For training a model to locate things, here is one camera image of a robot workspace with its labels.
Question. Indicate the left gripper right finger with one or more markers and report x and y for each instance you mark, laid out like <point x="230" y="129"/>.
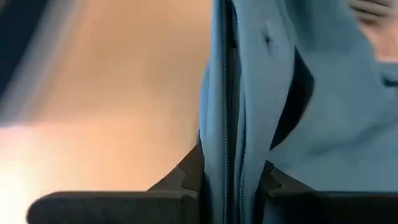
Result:
<point x="326" y="208"/>

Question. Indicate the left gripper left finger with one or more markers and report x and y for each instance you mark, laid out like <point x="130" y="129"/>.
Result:
<point x="124" y="208"/>

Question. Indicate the teal green shorts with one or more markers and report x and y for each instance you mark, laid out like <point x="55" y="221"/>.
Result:
<point x="264" y="109"/>

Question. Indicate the white leaf-print cloth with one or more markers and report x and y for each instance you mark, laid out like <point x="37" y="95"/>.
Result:
<point x="379" y="31"/>

